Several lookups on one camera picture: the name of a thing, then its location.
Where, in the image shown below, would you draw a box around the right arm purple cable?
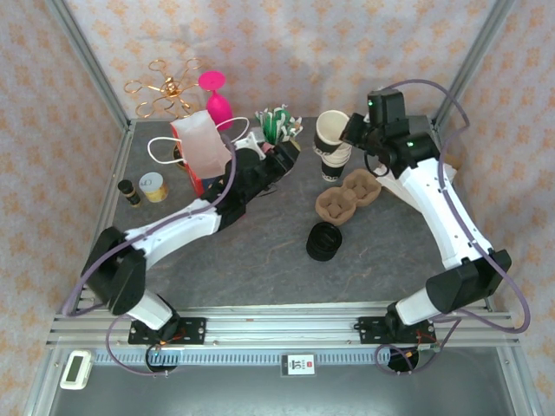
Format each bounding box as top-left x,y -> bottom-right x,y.
373,79 -> 532,379

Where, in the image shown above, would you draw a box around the stack of black lids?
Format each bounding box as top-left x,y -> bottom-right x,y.
305,221 -> 344,263

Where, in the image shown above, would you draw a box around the black sleeved paper cup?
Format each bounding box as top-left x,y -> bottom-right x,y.
313,110 -> 352,159

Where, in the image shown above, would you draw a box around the white digital timer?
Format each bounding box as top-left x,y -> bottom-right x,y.
59,349 -> 93,391

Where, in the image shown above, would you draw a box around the yellow tin can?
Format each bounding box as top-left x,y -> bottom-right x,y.
138,172 -> 169,204

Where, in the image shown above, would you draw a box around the small black bottle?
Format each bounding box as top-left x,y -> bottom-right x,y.
117,179 -> 142,208

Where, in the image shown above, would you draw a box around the pink wine glass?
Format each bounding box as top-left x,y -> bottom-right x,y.
198,70 -> 234,133

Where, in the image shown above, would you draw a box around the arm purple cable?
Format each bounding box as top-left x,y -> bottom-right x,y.
62,145 -> 238,379
373,79 -> 532,379

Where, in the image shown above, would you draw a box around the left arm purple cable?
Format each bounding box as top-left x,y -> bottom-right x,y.
62,145 -> 238,379

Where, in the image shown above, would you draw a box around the gold wire glass rack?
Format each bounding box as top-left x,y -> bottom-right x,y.
124,58 -> 205,168

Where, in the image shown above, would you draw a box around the green white straws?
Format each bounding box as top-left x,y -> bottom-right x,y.
254,102 -> 304,144

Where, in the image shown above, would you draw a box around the brown pulp cup carrier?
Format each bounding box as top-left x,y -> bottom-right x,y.
315,168 -> 383,228

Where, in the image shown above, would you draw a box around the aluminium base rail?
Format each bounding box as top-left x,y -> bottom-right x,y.
46,297 -> 520,348

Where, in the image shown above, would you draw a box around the white number label card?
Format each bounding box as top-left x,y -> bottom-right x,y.
280,354 -> 317,378

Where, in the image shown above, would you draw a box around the red paper bag white handles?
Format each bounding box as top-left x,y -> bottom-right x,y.
147,110 -> 251,197

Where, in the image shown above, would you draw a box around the grey slotted cable duct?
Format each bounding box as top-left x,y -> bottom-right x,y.
93,349 -> 430,366

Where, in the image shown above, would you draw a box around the aluminium frame post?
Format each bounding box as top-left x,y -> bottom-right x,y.
45,0 -> 134,133
431,0 -> 517,131

